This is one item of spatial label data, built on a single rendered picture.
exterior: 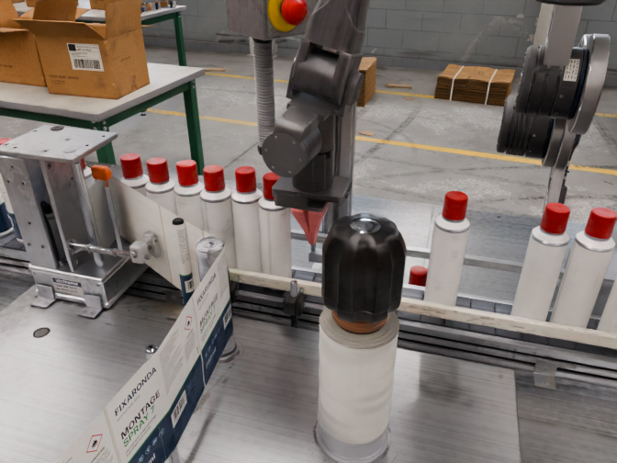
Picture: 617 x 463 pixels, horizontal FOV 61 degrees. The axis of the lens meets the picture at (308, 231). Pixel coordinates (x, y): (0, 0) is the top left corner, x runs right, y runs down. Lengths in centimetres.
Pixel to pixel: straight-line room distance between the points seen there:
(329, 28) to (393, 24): 560
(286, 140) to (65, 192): 39
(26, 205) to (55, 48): 166
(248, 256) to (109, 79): 160
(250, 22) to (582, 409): 72
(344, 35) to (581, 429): 61
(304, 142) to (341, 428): 33
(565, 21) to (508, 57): 497
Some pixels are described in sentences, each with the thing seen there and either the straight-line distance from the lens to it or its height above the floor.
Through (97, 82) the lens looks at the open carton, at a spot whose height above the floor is 85.
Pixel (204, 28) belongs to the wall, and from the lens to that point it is 719.
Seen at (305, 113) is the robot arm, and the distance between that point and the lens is 64.
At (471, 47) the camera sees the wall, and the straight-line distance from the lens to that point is 615.
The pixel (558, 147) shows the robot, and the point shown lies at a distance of 168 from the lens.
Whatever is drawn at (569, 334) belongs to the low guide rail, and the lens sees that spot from 87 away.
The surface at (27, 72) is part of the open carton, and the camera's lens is 277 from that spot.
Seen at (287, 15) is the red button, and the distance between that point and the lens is 74.
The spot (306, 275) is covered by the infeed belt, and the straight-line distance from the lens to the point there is 94.
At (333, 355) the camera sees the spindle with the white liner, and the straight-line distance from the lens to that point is 55.
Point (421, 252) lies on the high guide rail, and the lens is 87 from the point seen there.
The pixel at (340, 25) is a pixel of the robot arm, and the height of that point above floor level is 132.
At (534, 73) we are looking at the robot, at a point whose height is 116.
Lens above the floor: 143
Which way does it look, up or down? 31 degrees down
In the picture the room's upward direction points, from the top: straight up
